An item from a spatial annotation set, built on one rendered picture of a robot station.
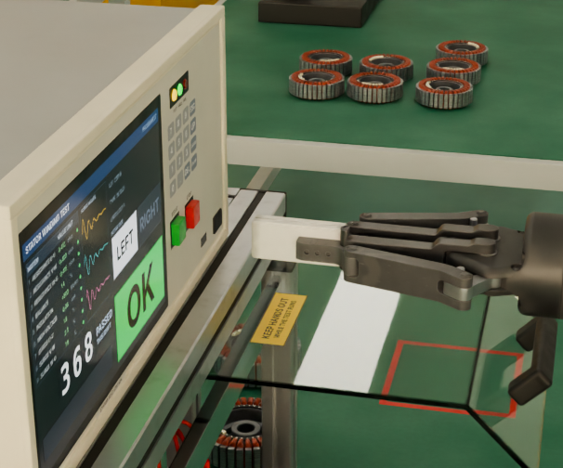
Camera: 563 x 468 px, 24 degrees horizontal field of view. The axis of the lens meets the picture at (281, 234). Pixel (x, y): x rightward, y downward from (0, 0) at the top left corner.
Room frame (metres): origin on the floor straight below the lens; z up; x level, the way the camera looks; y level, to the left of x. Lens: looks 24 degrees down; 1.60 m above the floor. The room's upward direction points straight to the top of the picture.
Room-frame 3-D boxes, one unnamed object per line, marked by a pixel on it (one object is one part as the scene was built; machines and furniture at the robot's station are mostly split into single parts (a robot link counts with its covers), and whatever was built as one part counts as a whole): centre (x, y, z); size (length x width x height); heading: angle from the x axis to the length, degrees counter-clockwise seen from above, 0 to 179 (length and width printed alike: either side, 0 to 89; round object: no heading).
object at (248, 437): (1.31, 0.04, 0.77); 0.11 x 0.11 x 0.04
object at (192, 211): (0.98, 0.07, 1.18); 0.02 x 0.01 x 0.02; 167
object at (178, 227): (0.94, 0.08, 1.18); 0.02 x 0.01 x 0.02; 167
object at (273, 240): (0.92, -0.01, 1.18); 0.07 x 0.01 x 0.03; 77
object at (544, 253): (0.88, -0.17, 1.18); 0.09 x 0.08 x 0.07; 77
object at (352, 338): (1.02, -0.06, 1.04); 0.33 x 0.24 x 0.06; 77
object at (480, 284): (0.85, -0.14, 1.18); 0.05 x 0.05 x 0.02; 78
